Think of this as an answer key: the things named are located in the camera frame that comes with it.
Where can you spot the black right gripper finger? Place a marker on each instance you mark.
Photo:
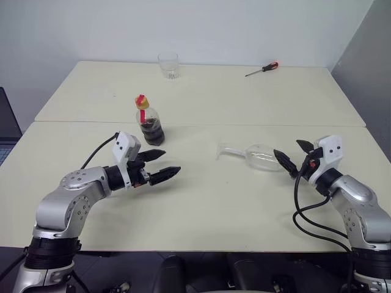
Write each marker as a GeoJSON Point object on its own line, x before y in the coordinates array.
{"type": "Point", "coordinates": [285, 162]}
{"type": "Point", "coordinates": [305, 146]}

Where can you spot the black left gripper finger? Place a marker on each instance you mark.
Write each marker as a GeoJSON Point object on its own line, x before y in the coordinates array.
{"type": "Point", "coordinates": [152, 155]}
{"type": "Point", "coordinates": [165, 175]}

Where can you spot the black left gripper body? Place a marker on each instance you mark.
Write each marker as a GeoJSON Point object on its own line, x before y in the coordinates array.
{"type": "Point", "coordinates": [136, 174]}

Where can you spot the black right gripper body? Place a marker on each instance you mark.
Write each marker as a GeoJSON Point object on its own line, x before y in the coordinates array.
{"type": "Point", "coordinates": [316, 154]}

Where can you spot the clear wine glass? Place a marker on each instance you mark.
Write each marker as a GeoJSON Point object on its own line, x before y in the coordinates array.
{"type": "Point", "coordinates": [259, 158]}

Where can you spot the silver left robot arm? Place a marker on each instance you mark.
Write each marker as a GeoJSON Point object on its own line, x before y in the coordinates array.
{"type": "Point", "coordinates": [61, 204]}

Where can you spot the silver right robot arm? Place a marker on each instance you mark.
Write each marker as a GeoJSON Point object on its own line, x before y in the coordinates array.
{"type": "Point", "coordinates": [360, 195]}

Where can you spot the small cola bottle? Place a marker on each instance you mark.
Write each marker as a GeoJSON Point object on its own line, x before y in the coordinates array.
{"type": "Point", "coordinates": [152, 134]}

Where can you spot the red and black screwdriver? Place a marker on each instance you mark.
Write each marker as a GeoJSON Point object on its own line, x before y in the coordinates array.
{"type": "Point", "coordinates": [270, 65]}

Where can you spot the clear glass tumbler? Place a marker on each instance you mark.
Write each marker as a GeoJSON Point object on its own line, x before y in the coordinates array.
{"type": "Point", "coordinates": [168, 68]}

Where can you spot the dark rounded shape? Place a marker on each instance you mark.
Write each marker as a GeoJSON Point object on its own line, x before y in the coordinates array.
{"type": "Point", "coordinates": [169, 274]}

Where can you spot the grey partition panel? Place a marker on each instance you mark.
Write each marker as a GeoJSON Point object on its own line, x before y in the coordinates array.
{"type": "Point", "coordinates": [366, 61]}

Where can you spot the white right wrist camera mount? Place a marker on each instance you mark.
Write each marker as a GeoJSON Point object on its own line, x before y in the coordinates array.
{"type": "Point", "coordinates": [331, 152]}

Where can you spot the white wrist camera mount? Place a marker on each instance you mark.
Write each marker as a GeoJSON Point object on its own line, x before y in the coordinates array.
{"type": "Point", "coordinates": [122, 145]}
{"type": "Point", "coordinates": [331, 152]}

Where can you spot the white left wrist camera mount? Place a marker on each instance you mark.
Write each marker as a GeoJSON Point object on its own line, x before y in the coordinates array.
{"type": "Point", "coordinates": [122, 145]}

